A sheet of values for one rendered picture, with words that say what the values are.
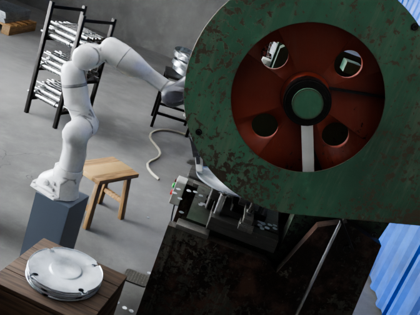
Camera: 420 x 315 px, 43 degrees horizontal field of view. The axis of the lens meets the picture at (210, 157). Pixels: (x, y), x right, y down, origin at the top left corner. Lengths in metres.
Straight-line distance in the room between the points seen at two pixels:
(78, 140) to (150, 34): 6.83
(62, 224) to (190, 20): 6.74
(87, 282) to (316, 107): 1.09
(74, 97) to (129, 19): 6.83
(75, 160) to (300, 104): 1.12
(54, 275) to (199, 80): 0.92
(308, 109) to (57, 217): 1.31
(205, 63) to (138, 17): 7.35
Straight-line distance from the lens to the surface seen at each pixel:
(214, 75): 1.80
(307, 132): 1.85
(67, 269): 2.20
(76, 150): 2.42
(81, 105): 2.39
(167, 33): 9.03
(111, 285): 2.25
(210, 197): 2.37
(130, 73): 2.31
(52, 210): 2.54
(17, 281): 2.16
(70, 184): 2.51
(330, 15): 1.78
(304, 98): 1.74
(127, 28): 9.18
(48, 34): 4.59
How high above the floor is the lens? 1.63
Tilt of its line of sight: 19 degrees down
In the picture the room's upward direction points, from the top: 20 degrees clockwise
